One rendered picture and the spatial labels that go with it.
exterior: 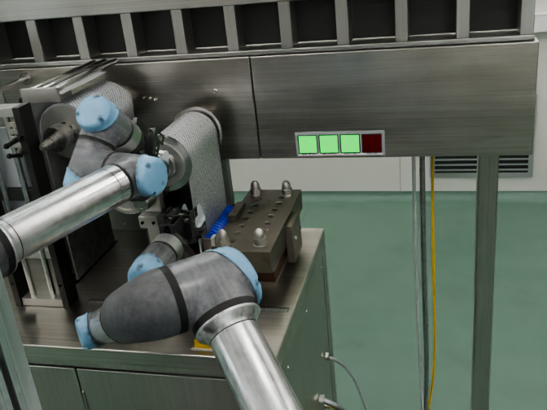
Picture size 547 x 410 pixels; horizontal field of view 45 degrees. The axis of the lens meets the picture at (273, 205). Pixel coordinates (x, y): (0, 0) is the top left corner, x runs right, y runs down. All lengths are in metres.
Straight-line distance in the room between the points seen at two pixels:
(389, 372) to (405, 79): 1.46
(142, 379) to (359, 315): 1.75
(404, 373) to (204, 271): 1.89
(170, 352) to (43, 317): 0.41
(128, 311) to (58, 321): 0.72
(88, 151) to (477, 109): 1.01
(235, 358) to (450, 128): 1.02
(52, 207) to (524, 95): 1.21
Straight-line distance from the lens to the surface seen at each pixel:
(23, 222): 1.08
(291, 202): 1.89
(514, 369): 2.95
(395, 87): 1.81
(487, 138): 1.85
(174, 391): 1.66
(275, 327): 1.58
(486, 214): 2.11
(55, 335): 1.73
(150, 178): 1.22
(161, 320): 1.06
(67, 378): 1.77
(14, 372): 0.63
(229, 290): 1.07
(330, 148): 1.87
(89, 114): 1.34
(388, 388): 2.81
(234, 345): 1.05
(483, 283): 2.22
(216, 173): 1.84
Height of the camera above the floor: 1.78
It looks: 23 degrees down
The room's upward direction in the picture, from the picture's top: 6 degrees counter-clockwise
